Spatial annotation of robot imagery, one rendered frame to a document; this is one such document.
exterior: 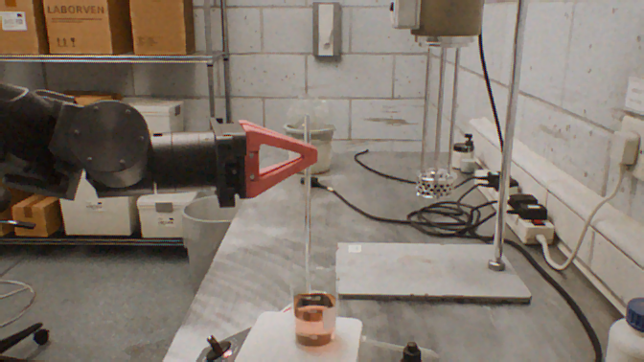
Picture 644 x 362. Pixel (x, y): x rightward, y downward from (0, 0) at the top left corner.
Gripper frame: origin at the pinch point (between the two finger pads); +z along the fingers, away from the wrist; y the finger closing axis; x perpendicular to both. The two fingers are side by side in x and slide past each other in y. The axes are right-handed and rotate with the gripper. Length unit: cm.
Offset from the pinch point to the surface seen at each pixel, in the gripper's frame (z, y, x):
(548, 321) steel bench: 37.2, 9.0, 28.7
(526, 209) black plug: 52, 37, 23
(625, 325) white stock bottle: 32.5, -8.5, 18.4
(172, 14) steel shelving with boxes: -11, 212, -12
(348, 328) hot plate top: 4.5, 0.1, 20.1
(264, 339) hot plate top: -4.7, 0.3, 20.1
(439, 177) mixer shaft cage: 27.2, 25.5, 11.4
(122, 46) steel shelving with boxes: -35, 229, 2
